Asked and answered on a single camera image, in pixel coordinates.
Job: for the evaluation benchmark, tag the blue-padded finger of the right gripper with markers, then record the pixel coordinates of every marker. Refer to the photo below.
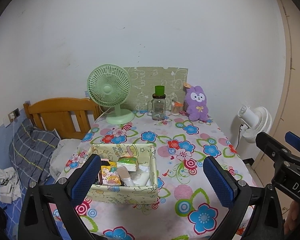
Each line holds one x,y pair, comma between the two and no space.
293,140

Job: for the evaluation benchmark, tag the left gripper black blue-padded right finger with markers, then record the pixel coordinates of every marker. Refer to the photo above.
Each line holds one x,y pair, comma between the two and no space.
234,195

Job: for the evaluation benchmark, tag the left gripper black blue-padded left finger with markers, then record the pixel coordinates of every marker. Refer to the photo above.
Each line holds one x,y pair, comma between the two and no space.
36,219

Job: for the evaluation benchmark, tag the yellow cartoon pouch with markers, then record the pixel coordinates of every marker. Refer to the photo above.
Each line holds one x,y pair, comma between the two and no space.
109,174

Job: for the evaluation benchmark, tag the clear plastic packet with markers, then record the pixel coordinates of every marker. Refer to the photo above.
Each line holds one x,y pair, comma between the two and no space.
140,177

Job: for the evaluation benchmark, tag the yellow cartoon fabric storage box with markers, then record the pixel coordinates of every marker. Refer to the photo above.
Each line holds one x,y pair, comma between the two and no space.
145,153

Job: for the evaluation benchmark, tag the green tissue pack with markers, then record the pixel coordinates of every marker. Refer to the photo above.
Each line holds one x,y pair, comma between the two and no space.
130,163

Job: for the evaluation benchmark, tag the pink paper packet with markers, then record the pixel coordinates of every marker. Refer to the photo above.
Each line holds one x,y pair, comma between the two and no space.
105,162

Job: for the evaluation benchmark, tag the blue bed sheet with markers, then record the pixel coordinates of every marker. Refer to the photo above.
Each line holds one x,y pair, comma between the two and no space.
13,211

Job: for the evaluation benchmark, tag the crumpled white cloth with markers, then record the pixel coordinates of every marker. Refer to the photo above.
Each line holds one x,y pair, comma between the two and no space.
10,188

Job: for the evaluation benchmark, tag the floral tablecloth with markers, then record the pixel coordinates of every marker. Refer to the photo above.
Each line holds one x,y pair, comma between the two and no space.
186,207

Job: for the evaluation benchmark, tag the white floor fan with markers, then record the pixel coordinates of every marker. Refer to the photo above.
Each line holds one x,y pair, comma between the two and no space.
256,120

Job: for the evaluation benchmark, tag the grey plaid pillow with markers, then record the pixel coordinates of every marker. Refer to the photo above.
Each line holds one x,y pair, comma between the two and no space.
30,152

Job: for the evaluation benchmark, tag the white bed sheet bundle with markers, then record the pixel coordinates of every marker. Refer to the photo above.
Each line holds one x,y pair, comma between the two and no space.
65,149

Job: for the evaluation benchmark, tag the purple rabbit plush toy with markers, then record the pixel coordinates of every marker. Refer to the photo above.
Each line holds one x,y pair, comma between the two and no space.
196,104

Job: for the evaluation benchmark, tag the toothpick jar orange lid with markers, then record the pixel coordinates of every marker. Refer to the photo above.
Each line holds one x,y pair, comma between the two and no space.
176,107

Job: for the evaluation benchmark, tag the wooden bed headboard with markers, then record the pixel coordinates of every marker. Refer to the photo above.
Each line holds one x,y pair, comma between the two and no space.
68,116

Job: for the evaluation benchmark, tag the glass mason jar mug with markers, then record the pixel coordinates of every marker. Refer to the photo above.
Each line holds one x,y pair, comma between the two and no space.
156,107

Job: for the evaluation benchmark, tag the green cup on jar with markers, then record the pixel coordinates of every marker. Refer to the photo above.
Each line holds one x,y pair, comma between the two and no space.
159,90

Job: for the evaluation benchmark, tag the green desk fan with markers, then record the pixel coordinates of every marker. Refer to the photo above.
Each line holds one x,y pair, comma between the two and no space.
109,86

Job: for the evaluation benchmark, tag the wall power socket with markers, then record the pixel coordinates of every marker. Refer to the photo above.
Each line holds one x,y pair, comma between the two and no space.
13,115

